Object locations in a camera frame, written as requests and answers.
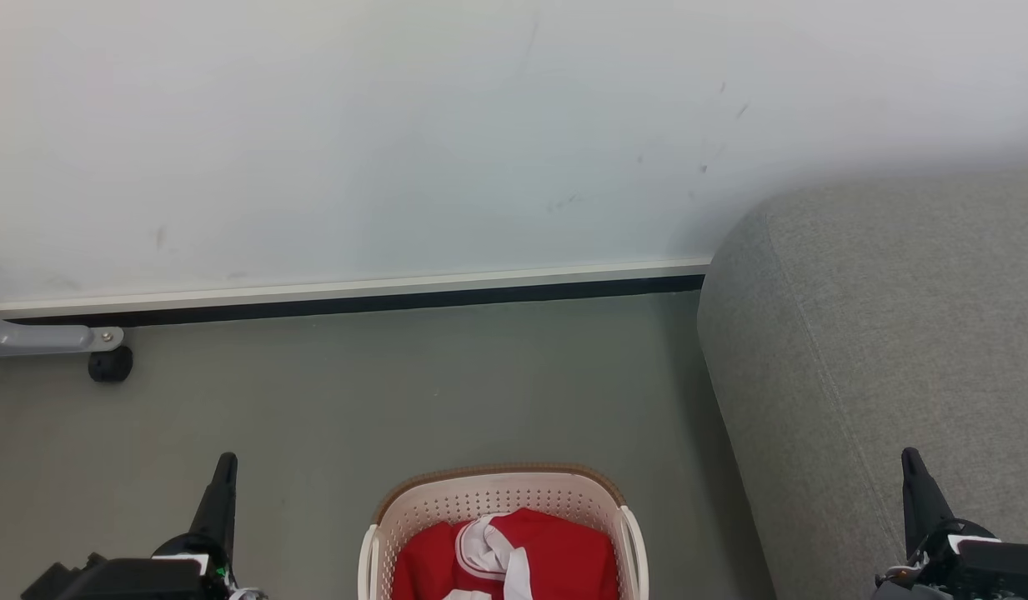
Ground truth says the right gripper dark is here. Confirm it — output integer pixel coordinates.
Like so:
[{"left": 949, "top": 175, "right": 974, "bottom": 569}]
[{"left": 872, "top": 447, "right": 1028, "bottom": 600}]

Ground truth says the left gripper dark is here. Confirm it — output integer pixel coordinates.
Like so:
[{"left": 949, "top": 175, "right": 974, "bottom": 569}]
[{"left": 22, "top": 452, "right": 266, "bottom": 600}]

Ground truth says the red and white garment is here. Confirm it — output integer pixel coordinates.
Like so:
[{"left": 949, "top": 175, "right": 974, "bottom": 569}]
[{"left": 391, "top": 508, "right": 621, "bottom": 600}]

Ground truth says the grey fabric sofa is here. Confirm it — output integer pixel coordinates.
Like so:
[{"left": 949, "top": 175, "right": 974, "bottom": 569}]
[{"left": 697, "top": 167, "right": 1028, "bottom": 600}]

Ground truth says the black caster wheel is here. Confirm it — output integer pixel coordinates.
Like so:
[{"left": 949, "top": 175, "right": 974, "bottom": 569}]
[{"left": 88, "top": 346, "right": 134, "bottom": 384}]

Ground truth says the white and black baseboard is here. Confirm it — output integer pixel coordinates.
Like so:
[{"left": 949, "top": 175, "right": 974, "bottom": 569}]
[{"left": 0, "top": 259, "right": 713, "bottom": 328}]

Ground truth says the cream plastic laundry basket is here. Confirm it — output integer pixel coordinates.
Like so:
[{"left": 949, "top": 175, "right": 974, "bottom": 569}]
[{"left": 358, "top": 464, "right": 649, "bottom": 600}]

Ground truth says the grey metal frame leg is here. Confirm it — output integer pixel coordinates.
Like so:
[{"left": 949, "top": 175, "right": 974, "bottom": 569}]
[{"left": 0, "top": 308, "right": 125, "bottom": 359}]

